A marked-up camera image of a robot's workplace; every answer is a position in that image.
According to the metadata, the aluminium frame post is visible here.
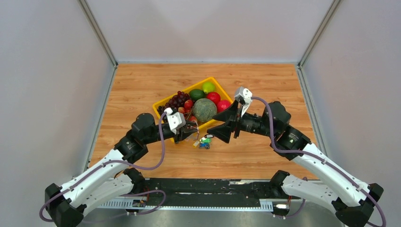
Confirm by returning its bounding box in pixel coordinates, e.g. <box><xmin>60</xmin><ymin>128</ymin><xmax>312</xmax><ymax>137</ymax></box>
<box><xmin>78</xmin><ymin>0</ymin><xmax>118</xmax><ymax>69</ymax></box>
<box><xmin>297</xmin><ymin>0</ymin><xmax>342</xmax><ymax>69</ymax></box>

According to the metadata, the dark purple grape bunch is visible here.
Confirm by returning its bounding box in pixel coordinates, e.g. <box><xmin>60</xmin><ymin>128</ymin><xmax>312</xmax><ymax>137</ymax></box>
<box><xmin>157</xmin><ymin>91</ymin><xmax>191</xmax><ymax>114</ymax></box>

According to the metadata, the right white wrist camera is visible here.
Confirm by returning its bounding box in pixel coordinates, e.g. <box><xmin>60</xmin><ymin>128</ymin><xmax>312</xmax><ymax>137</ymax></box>
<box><xmin>234</xmin><ymin>87</ymin><xmax>253</xmax><ymax>117</ymax></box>

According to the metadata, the dark green avocado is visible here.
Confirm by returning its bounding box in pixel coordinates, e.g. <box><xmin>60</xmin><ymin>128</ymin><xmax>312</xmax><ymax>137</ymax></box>
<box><xmin>189</xmin><ymin>89</ymin><xmax>206</xmax><ymax>102</ymax></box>

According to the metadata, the light green lime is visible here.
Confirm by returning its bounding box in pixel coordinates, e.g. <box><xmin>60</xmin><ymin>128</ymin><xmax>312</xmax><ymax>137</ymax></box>
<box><xmin>202</xmin><ymin>81</ymin><xmax>216</xmax><ymax>94</ymax></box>

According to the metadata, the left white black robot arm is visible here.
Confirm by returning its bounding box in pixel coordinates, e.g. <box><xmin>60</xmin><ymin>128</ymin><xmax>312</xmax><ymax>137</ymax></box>
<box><xmin>39</xmin><ymin>108</ymin><xmax>197</xmax><ymax>227</ymax></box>

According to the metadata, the pink red apple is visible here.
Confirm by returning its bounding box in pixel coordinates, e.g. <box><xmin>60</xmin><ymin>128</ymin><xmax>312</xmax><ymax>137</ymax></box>
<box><xmin>216</xmin><ymin>100</ymin><xmax>231</xmax><ymax>113</ymax></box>

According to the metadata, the right aluminium frame post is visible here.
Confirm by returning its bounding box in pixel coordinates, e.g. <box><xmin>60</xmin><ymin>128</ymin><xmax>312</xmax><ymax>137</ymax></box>
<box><xmin>297</xmin><ymin>0</ymin><xmax>342</xmax><ymax>69</ymax></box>

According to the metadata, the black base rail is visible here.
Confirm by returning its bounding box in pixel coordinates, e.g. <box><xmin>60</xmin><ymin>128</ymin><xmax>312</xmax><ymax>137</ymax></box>
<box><xmin>100</xmin><ymin>178</ymin><xmax>289</xmax><ymax>212</ymax></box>

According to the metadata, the yellow plastic tray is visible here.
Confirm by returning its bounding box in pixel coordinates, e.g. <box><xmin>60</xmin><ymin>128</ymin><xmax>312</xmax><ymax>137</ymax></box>
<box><xmin>153</xmin><ymin>77</ymin><xmax>233</xmax><ymax>131</ymax></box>

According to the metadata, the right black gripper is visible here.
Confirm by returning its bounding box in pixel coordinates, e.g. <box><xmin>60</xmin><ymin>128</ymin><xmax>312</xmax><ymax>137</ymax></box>
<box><xmin>206</xmin><ymin>99</ymin><xmax>277</xmax><ymax>143</ymax></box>

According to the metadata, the left aluminium frame post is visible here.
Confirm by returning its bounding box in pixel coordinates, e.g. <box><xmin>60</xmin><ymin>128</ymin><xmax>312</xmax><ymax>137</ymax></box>
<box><xmin>78</xmin><ymin>0</ymin><xmax>118</xmax><ymax>69</ymax></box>

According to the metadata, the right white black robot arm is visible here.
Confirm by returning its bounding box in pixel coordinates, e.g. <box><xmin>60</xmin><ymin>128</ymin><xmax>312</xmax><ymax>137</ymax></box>
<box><xmin>208</xmin><ymin>101</ymin><xmax>384</xmax><ymax>227</ymax></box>

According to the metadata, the pile of coloured tagged keys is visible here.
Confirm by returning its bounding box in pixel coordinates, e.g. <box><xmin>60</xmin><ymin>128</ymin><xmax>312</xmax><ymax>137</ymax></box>
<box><xmin>192</xmin><ymin>137</ymin><xmax>212</xmax><ymax>149</ymax></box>

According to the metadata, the green netted melon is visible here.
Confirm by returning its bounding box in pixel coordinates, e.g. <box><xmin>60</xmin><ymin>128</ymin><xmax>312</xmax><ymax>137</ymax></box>
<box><xmin>192</xmin><ymin>98</ymin><xmax>217</xmax><ymax>123</ymax></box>

